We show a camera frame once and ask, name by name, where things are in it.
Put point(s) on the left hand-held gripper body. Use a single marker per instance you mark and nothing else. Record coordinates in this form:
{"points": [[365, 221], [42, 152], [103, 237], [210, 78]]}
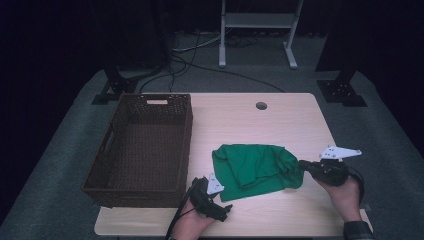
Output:
{"points": [[203, 200]]}

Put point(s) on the grey tape strip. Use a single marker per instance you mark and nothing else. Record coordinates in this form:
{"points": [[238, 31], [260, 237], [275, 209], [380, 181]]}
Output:
{"points": [[367, 207]]}

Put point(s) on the black stand with base plate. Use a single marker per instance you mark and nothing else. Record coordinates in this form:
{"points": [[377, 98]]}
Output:
{"points": [[116, 86], [341, 90]]}

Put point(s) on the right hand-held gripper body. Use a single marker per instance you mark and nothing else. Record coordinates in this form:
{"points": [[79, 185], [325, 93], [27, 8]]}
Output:
{"points": [[330, 171]]}

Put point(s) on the brown woven basket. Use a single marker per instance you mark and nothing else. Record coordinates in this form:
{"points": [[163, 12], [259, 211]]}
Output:
{"points": [[150, 140]]}

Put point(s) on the green dinosaur print t-shirt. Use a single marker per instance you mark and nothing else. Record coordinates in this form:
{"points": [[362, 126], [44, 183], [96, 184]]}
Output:
{"points": [[256, 170]]}

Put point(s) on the person's left hand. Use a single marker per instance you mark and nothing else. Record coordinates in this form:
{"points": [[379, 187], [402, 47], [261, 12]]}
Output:
{"points": [[191, 225]]}

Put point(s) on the white metal stand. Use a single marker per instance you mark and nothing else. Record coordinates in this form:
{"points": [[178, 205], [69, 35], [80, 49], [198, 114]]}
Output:
{"points": [[258, 20]]}

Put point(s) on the person's right hand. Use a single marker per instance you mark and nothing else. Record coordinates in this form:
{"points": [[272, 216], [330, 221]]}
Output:
{"points": [[345, 196]]}

